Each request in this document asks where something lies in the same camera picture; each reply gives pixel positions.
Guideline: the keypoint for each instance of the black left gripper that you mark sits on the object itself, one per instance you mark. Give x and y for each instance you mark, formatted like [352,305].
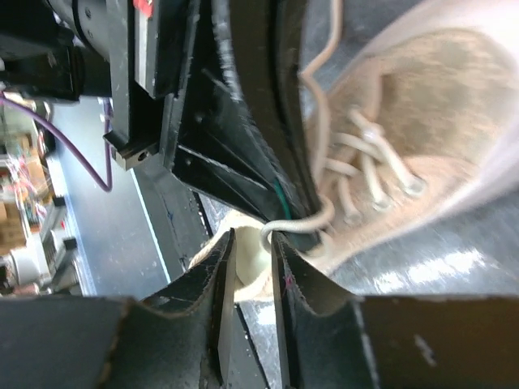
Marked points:
[132,52]

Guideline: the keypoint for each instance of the beige lace shoe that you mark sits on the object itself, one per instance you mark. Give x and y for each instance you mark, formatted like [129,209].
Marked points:
[450,100]

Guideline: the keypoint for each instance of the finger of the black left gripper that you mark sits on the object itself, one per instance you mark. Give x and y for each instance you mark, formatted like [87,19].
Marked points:
[208,144]
[266,38]

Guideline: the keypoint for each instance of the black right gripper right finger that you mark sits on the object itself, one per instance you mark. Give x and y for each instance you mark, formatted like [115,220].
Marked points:
[329,337]

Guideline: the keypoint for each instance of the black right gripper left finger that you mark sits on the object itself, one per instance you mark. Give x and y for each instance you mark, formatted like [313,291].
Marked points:
[177,338]

